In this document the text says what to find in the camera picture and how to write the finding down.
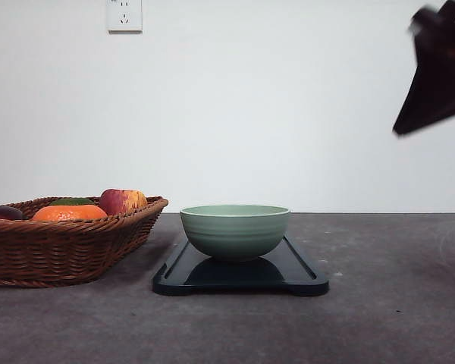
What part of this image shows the orange tangerine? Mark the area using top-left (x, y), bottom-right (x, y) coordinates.
top-left (33, 204), bottom-right (108, 221)

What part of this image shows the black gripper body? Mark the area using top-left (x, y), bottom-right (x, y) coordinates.
top-left (408, 0), bottom-right (455, 64)

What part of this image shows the red yellow apple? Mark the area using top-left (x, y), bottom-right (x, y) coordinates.
top-left (100, 188), bottom-right (148, 215)

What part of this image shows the dark purple fruit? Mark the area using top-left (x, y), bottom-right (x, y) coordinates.
top-left (0, 206), bottom-right (23, 220)

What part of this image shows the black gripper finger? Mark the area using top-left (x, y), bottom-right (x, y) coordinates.
top-left (393, 61), bottom-right (455, 134)

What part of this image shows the dark rectangular tray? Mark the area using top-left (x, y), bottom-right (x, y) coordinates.
top-left (152, 236), bottom-right (329, 297)

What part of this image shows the white wall socket left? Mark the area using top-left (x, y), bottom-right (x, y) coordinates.
top-left (106, 0), bottom-right (143, 36)

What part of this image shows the brown wicker basket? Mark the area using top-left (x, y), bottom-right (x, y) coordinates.
top-left (0, 196), bottom-right (168, 287)

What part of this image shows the green ceramic bowl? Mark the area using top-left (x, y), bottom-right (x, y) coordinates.
top-left (180, 205), bottom-right (290, 258)

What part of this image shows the dark green fruit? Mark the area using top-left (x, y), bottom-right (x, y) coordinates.
top-left (50, 198), bottom-right (94, 206)

